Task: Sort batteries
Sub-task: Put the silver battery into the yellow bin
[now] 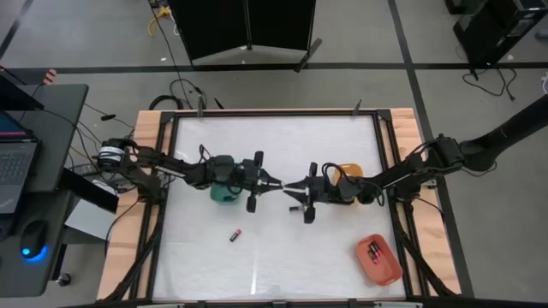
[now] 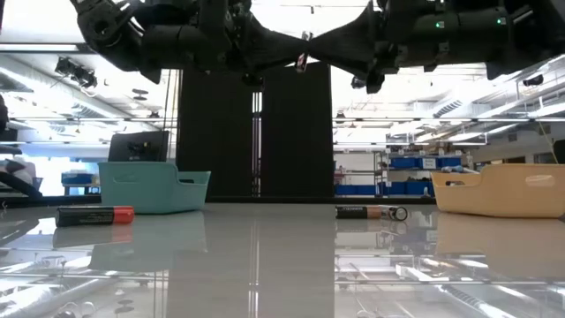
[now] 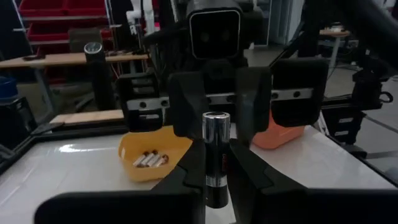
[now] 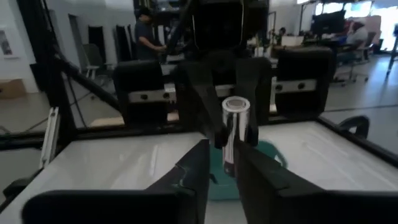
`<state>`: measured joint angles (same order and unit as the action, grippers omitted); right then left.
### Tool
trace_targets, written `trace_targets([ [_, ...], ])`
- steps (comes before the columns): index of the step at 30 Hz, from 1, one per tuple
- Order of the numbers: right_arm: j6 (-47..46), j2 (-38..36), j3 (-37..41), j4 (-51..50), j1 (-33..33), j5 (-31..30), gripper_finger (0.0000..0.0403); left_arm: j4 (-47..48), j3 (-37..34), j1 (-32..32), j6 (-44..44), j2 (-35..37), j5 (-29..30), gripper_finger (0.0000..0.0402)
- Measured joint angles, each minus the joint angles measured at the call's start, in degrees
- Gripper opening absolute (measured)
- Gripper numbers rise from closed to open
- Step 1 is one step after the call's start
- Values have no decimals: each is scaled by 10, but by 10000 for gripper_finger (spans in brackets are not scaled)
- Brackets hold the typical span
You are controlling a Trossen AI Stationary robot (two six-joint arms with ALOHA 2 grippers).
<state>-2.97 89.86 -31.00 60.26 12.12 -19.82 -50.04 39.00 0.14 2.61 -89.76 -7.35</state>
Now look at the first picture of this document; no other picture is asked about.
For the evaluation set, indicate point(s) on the orange striped marker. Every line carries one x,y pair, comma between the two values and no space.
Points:
50,76

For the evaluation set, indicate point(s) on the black folding divider screen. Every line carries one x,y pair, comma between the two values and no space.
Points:
214,25

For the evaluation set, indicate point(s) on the black aluminium table frame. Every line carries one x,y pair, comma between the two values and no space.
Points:
274,113

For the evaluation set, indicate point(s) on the black equipment case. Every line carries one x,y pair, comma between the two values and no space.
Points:
492,30

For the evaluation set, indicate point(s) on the black tilted screen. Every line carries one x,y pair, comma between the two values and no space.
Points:
13,94

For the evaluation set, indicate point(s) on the yellow plastic bin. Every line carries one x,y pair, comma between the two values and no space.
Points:
353,169

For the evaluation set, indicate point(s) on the black caster wheel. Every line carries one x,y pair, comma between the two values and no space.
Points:
64,280

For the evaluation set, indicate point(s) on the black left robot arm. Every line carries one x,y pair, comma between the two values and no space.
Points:
171,167

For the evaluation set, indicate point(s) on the black cylindrical stand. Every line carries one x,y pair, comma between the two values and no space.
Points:
514,128

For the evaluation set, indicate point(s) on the light wooden table board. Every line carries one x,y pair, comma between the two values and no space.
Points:
441,256
143,124

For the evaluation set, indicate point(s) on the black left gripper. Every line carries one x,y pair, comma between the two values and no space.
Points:
250,179

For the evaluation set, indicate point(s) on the black desk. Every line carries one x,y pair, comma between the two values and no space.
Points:
60,128

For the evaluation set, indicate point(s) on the black laptop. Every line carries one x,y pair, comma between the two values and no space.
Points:
17,167

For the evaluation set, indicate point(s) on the teal plastic bin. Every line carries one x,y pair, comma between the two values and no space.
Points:
220,197

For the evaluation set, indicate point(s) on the black angled panel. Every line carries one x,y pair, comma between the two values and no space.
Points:
85,190

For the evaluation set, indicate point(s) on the grey flat box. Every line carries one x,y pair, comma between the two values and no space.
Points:
90,224

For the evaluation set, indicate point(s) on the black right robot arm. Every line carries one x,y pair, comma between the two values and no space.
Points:
406,173

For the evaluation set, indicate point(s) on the black computer mouse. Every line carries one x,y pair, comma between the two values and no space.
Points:
33,237

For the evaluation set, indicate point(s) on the orange plastic bin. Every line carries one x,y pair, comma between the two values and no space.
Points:
385,269

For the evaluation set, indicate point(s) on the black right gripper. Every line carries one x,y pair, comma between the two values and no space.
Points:
317,190

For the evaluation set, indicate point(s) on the black frame post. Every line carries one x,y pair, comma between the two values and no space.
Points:
356,109
200,109

